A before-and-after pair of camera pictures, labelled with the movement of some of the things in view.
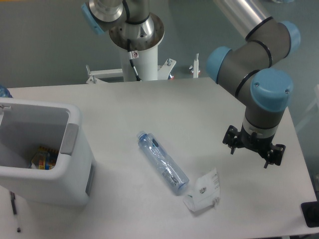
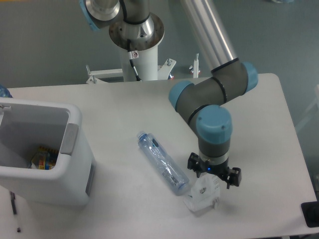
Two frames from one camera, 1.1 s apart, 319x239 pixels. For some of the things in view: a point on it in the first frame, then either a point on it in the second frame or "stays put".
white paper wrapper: (207, 192) stays put
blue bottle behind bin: (4, 92) stays put
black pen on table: (14, 205) stays put
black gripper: (261, 146) → (199, 166)
